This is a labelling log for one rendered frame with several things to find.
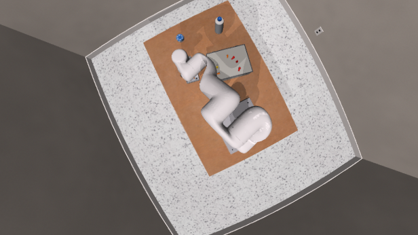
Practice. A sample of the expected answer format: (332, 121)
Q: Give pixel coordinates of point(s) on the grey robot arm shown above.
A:
(223, 101)

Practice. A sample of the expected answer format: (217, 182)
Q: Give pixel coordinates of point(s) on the grey bottle with blue cap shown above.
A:
(219, 25)

